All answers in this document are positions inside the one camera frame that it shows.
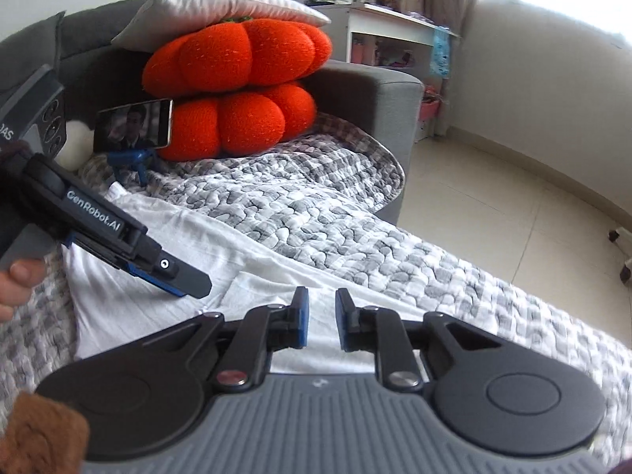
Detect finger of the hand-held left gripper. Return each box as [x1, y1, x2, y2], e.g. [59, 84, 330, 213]
[64, 232, 213, 301]

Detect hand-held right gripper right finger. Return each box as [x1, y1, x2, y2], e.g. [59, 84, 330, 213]
[335, 287, 499, 391]

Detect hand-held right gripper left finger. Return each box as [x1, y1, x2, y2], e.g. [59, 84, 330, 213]
[143, 286, 311, 390]

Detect white pants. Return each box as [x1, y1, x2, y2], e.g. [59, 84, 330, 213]
[62, 182, 425, 376]

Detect person's left hand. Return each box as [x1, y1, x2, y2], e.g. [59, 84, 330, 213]
[0, 259, 47, 322]

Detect white plush toy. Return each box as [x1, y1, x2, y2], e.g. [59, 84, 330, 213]
[54, 119, 97, 171]

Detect blue phone stand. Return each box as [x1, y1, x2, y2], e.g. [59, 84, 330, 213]
[106, 147, 160, 188]

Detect smartphone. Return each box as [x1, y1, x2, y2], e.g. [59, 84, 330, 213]
[93, 99, 175, 154]

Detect grey checkered quilt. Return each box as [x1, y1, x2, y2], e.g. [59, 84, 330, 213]
[0, 111, 632, 465]

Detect brown fuzzy cloth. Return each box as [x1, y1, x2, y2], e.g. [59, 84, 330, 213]
[0, 391, 90, 474]

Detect grey sofa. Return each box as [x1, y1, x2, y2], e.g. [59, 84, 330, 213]
[0, 0, 425, 228]

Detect orange pumpkin cushion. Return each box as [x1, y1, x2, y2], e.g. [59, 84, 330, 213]
[142, 17, 333, 161]

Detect pink storage box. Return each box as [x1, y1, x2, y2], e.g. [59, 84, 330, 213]
[417, 91, 445, 141]

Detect white pillow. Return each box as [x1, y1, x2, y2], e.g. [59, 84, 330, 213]
[111, 0, 333, 53]

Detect blue patterned hanging cloth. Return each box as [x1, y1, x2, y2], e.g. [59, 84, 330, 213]
[429, 27, 452, 79]

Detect white office chair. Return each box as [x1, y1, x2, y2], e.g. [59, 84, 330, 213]
[607, 227, 632, 284]

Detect white desk shelf unit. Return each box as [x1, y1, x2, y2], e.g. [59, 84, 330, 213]
[303, 0, 462, 144]

